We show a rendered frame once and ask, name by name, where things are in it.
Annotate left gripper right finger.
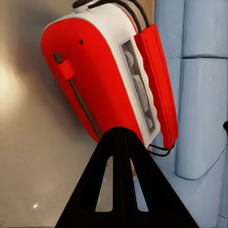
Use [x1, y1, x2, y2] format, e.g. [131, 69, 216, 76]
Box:
[119, 126, 199, 228]

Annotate radio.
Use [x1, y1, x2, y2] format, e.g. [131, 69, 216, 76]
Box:
[40, 0, 178, 157]

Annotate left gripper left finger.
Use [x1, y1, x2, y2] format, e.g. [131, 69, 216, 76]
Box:
[55, 126, 126, 228]

